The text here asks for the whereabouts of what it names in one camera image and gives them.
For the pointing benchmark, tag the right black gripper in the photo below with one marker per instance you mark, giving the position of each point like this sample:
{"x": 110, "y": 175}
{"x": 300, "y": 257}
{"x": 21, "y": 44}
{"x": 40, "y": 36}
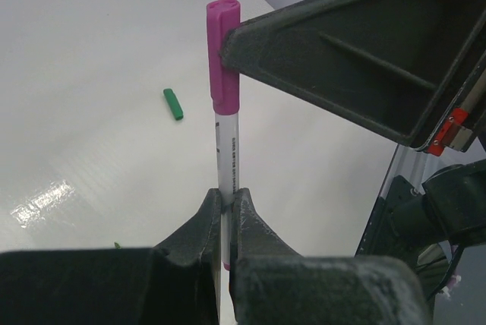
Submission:
{"x": 428, "y": 212}

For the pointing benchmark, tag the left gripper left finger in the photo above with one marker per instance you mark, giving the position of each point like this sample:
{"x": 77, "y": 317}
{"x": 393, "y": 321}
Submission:
{"x": 174, "y": 282}

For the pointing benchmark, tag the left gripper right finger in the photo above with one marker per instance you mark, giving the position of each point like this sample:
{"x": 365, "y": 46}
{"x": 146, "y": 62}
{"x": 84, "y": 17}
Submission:
{"x": 270, "y": 283}

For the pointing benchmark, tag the purple white pen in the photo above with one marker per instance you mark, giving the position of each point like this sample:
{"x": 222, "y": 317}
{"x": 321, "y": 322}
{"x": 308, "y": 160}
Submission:
{"x": 227, "y": 159}

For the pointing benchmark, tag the green pen cap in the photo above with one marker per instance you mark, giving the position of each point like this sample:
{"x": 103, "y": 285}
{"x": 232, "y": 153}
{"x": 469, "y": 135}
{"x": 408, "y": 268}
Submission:
{"x": 173, "y": 104}

